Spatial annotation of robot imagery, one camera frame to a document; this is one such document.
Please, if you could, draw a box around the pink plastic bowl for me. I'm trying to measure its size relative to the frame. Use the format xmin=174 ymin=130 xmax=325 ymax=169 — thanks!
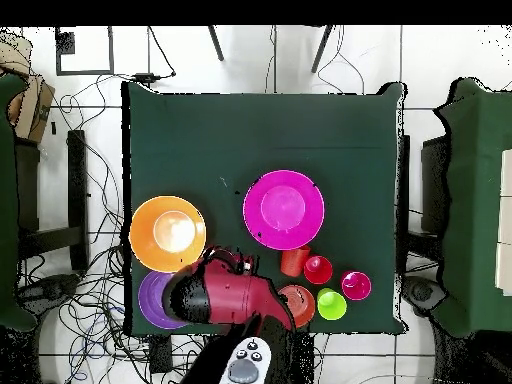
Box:
xmin=242 ymin=169 xmax=326 ymax=252

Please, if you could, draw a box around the orange-red plastic cup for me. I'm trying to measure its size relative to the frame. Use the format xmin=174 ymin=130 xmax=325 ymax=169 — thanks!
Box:
xmin=279 ymin=245 xmax=312 ymax=278

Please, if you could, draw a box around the orange plastic bowl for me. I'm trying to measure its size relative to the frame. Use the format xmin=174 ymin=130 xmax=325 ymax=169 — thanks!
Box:
xmin=128 ymin=195 xmax=208 ymax=274

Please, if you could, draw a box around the purple plastic bowl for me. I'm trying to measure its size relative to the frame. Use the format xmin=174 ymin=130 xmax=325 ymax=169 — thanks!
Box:
xmin=137 ymin=270 xmax=189 ymax=330

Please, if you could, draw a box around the orange-red plastic bowl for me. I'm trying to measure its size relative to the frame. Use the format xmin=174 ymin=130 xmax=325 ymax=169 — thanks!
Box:
xmin=277 ymin=284 xmax=316 ymax=328

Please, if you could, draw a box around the red plastic cup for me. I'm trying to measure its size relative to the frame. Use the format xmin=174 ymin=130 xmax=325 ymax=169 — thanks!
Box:
xmin=302 ymin=254 xmax=334 ymax=286

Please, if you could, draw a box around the black power brick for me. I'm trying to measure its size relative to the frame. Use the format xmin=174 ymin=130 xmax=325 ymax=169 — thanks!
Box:
xmin=148 ymin=335 xmax=174 ymax=374

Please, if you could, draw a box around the light green plastic cup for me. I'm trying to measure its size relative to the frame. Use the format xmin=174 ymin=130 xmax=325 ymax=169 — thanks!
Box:
xmin=316 ymin=287 xmax=348 ymax=321

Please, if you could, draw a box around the dark green table cloth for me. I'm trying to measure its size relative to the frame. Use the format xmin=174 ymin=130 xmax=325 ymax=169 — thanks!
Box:
xmin=121 ymin=81 xmax=407 ymax=336

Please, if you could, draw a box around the crimson plastic cup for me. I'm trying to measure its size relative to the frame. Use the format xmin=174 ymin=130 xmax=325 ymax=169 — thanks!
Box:
xmin=340 ymin=270 xmax=372 ymax=302

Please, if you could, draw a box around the black round floor base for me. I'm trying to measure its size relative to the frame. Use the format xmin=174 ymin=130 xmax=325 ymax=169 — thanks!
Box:
xmin=401 ymin=275 xmax=447 ymax=317
xmin=15 ymin=273 xmax=81 ymax=318

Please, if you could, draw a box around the black tripod leg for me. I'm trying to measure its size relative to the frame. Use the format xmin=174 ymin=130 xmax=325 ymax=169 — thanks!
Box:
xmin=206 ymin=25 xmax=225 ymax=62
xmin=310 ymin=25 xmax=334 ymax=74

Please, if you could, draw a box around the neighbouring green table cloth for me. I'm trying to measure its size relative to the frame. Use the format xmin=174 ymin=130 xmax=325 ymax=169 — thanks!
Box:
xmin=0 ymin=73 xmax=38 ymax=332
xmin=433 ymin=77 xmax=512 ymax=338

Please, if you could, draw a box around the cardboard box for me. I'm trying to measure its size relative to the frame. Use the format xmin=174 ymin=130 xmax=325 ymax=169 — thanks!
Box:
xmin=0 ymin=33 xmax=56 ymax=144

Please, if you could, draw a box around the white box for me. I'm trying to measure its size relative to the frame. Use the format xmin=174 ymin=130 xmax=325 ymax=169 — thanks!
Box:
xmin=494 ymin=148 xmax=512 ymax=297

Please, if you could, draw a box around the tangle of black cables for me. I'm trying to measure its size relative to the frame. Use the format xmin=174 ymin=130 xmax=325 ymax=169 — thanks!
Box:
xmin=15 ymin=75 xmax=209 ymax=384

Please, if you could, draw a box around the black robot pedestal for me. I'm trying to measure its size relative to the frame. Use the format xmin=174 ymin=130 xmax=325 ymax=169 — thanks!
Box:
xmin=275 ymin=334 xmax=317 ymax=384

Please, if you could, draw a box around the black table frame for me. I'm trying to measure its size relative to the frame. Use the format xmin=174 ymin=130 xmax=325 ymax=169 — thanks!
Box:
xmin=15 ymin=129 xmax=90 ymax=272

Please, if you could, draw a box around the black floor frame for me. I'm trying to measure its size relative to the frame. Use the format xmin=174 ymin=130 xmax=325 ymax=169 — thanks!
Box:
xmin=54 ymin=26 xmax=116 ymax=77

